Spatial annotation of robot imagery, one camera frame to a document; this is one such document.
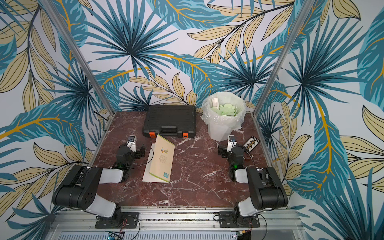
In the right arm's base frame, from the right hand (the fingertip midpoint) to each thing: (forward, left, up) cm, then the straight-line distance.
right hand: (229, 142), depth 93 cm
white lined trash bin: (+7, +4, +6) cm, 10 cm away
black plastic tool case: (+18, +35, +1) cm, 39 cm away
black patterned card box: (+3, -17, -7) cm, 18 cm away
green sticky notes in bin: (+17, 0, +11) cm, 21 cm away
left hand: (+1, +58, -1) cm, 58 cm away
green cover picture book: (-15, +41, 0) cm, 44 cm away
